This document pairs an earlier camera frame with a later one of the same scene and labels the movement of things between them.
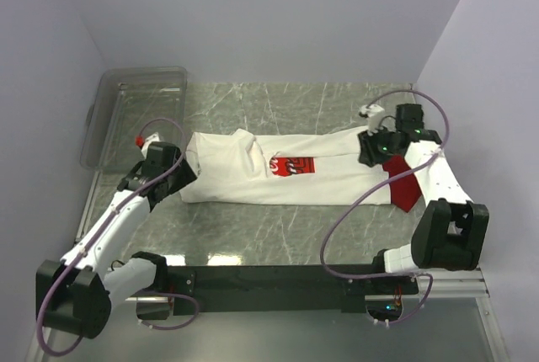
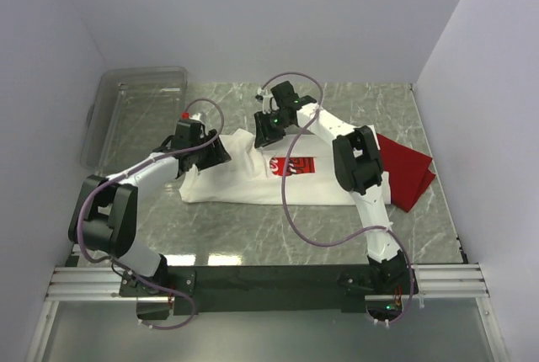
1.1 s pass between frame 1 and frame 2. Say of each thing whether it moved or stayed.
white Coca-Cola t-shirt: stayed
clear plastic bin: stayed
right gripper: moved
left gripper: moved
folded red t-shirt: stayed
